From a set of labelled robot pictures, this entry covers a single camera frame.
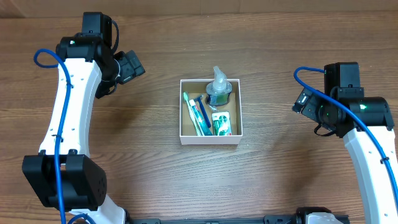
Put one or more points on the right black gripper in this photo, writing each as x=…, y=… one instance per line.
x=310, y=104

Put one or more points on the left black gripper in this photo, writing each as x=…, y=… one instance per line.
x=131, y=66

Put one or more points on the green white toothbrush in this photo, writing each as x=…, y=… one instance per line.
x=192, y=116

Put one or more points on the blue disposable razor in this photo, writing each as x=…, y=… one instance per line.
x=203, y=110

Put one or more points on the green white packet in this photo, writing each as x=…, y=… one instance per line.
x=221, y=122

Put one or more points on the clear soap pump bottle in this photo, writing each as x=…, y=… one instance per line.
x=219, y=90

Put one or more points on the red green toothpaste tube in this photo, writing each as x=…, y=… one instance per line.
x=200, y=119

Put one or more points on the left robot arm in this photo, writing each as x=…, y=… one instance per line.
x=62, y=174

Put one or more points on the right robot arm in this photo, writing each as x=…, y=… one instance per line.
x=366, y=127

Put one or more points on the white cardboard box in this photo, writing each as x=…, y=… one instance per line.
x=187, y=133

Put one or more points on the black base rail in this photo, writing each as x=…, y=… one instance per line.
x=268, y=219

